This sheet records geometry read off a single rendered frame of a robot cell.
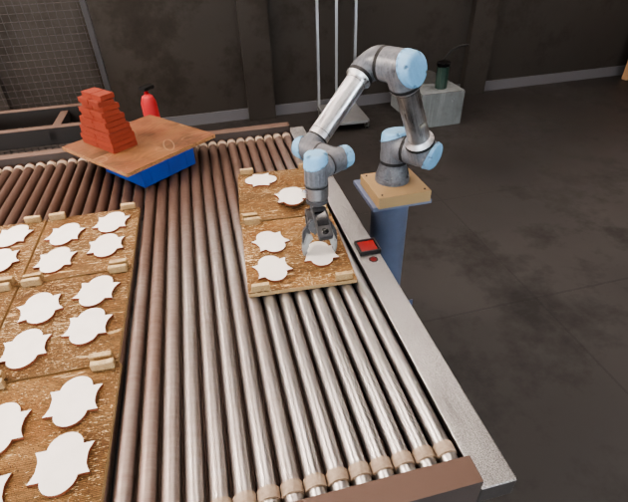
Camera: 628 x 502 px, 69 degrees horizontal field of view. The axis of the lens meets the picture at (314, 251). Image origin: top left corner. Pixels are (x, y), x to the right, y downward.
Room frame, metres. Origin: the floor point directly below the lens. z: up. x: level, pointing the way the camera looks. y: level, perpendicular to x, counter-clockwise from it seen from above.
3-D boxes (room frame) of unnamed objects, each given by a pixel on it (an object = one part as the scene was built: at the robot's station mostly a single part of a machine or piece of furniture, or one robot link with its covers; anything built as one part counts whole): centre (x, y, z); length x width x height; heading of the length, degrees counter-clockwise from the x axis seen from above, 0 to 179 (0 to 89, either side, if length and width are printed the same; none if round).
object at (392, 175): (1.82, -0.36, 0.97); 0.15 x 0.15 x 0.10
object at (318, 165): (1.29, -0.02, 1.24); 0.09 x 0.08 x 0.11; 135
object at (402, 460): (1.45, 0.02, 0.90); 1.95 x 0.05 x 0.05; 12
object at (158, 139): (2.08, 0.81, 1.03); 0.50 x 0.50 x 0.02; 52
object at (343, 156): (1.38, -0.07, 1.24); 0.11 x 0.11 x 0.08; 45
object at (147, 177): (2.02, 0.76, 0.97); 0.31 x 0.31 x 0.10; 52
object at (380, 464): (1.44, 0.07, 0.90); 1.95 x 0.05 x 0.05; 12
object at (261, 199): (1.71, 0.13, 0.93); 0.41 x 0.35 x 0.02; 8
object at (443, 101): (5.12, -1.37, 0.37); 0.80 x 0.62 x 0.74; 13
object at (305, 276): (1.30, 0.07, 0.93); 0.41 x 0.35 x 0.02; 9
